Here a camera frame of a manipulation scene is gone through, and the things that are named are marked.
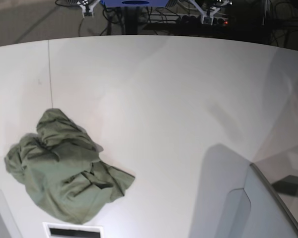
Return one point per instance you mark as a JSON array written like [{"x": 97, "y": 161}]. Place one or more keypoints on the green t-shirt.
[{"x": 62, "y": 172}]

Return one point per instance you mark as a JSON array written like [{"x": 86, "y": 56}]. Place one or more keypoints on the black power strip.
[{"x": 206, "y": 20}]

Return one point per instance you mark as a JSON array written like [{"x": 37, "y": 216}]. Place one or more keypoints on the black table leg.
[{"x": 131, "y": 17}]

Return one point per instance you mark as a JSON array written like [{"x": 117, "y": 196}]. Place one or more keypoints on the blue box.
[{"x": 123, "y": 3}]

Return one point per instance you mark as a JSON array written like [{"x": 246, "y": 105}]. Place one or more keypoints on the white slotted plate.
[{"x": 55, "y": 230}]

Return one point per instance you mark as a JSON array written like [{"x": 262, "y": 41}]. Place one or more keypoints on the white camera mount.
[
  {"x": 211, "y": 8},
  {"x": 87, "y": 7}
]

